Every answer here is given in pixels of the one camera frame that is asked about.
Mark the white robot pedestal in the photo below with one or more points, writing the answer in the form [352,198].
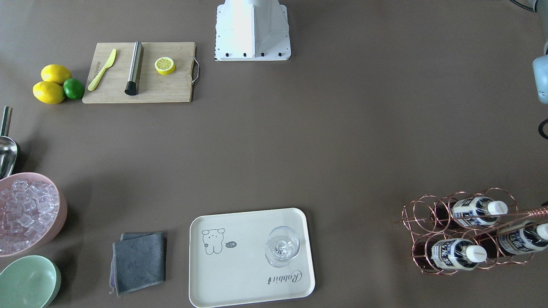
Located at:
[252,30]

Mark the green lime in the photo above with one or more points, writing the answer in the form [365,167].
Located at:
[73,89]

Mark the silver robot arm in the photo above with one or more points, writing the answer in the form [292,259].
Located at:
[540,65]

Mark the copper wire bottle basket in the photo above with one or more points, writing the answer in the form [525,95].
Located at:
[428,220]

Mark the steel muddler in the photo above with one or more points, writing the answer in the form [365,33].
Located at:
[132,84]

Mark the half lemon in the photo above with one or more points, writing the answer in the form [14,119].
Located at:
[165,66]

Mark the clear wine glass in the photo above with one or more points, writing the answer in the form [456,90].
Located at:
[282,245]

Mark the tea bottle front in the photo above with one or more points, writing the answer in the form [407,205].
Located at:
[449,254]

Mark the metal ice scoop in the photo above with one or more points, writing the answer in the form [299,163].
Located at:
[9,149]

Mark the tea bottle back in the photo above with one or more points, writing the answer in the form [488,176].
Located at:
[469,212]

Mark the yellow plastic knife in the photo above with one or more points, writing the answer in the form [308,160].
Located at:
[108,64]

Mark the grey folded cloth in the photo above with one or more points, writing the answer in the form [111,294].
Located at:
[138,261]

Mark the tea bottle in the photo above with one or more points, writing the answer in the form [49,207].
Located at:
[469,212]
[449,254]
[528,238]

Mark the tea bottle middle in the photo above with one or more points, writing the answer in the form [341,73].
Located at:
[528,238]

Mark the yellow lemon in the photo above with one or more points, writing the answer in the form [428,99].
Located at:
[48,92]
[55,73]

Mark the pink bowl with ice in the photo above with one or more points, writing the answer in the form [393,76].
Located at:
[33,211]

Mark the green bowl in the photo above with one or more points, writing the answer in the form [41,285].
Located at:
[29,282]

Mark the cream rectangular tray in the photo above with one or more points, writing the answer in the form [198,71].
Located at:
[227,263]

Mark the wooden cutting board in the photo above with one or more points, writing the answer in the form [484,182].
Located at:
[152,86]

